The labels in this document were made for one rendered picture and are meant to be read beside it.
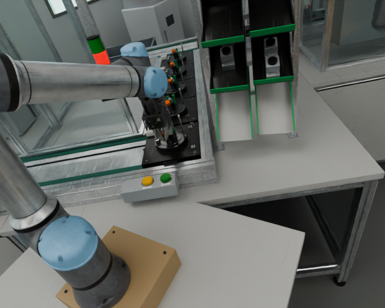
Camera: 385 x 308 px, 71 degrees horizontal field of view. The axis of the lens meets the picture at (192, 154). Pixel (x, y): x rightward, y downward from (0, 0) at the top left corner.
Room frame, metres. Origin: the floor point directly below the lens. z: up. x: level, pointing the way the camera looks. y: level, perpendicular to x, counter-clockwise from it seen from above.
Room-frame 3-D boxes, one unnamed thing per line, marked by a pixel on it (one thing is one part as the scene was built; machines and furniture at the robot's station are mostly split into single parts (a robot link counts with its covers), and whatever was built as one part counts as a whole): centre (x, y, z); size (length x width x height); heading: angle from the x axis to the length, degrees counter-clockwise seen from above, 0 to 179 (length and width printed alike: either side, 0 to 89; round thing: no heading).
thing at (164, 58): (1.94, -0.06, 1.01); 0.24 x 0.24 x 0.13; 82
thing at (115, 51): (3.08, 0.40, 0.73); 0.62 x 0.42 x 0.23; 82
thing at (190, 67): (1.70, -0.03, 1.01); 0.24 x 0.24 x 0.13; 82
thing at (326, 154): (1.40, 0.01, 0.85); 1.50 x 1.41 x 0.03; 82
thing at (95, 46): (1.10, 0.25, 1.39); 0.05 x 0.05 x 0.05
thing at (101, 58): (1.10, 0.25, 1.34); 0.05 x 0.05 x 0.05
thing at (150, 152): (0.96, 0.07, 0.96); 0.24 x 0.24 x 0.02; 82
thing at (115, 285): (0.42, 0.33, 0.99); 0.15 x 0.15 x 0.10
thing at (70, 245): (0.42, 0.33, 1.11); 0.13 x 0.12 x 0.14; 45
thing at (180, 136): (0.96, 0.07, 0.98); 0.14 x 0.14 x 0.02
